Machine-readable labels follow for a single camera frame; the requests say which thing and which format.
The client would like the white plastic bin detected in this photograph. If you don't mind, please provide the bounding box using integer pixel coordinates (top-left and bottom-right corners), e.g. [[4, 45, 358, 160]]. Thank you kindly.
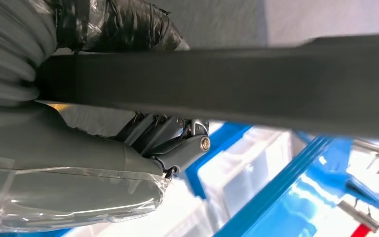
[[197, 125, 293, 217]]

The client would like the blue metal shelf rack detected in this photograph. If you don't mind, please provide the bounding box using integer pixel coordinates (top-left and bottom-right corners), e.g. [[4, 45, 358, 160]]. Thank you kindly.
[[184, 121, 379, 237]]

